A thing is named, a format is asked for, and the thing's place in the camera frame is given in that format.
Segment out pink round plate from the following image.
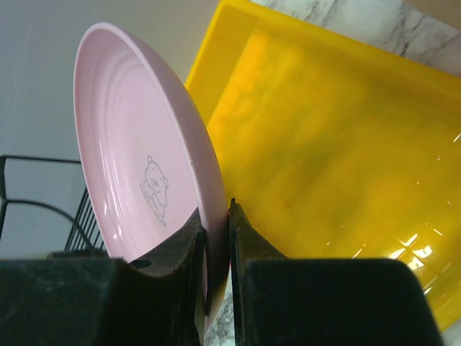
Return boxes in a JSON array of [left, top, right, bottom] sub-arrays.
[[73, 22, 230, 327]]

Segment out yellow plastic tray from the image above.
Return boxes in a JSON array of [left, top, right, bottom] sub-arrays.
[[186, 1, 460, 329]]

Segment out black wire rack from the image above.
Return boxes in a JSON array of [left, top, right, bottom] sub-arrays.
[[1, 154, 107, 258]]

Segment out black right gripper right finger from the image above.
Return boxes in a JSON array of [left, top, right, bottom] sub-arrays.
[[228, 201, 450, 345]]

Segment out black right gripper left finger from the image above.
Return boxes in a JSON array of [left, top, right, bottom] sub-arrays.
[[1, 212, 204, 345]]

